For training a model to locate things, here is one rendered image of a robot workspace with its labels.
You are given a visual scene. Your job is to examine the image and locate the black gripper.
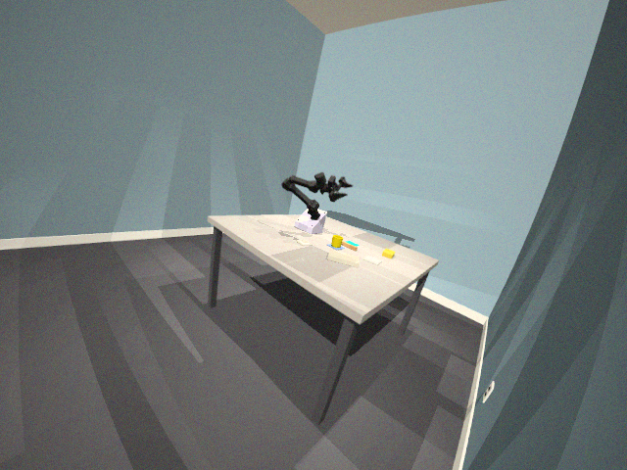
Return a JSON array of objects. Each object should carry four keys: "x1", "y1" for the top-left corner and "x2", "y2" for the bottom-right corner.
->
[{"x1": 326, "y1": 177, "x2": 354, "y2": 202}]

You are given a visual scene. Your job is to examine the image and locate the tan wooden bar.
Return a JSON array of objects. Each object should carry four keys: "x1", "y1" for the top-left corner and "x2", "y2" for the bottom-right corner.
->
[{"x1": 342, "y1": 241, "x2": 358, "y2": 251}]

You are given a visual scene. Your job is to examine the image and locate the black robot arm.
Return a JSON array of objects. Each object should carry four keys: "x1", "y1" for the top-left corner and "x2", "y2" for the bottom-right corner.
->
[{"x1": 281, "y1": 172, "x2": 336, "y2": 220}]

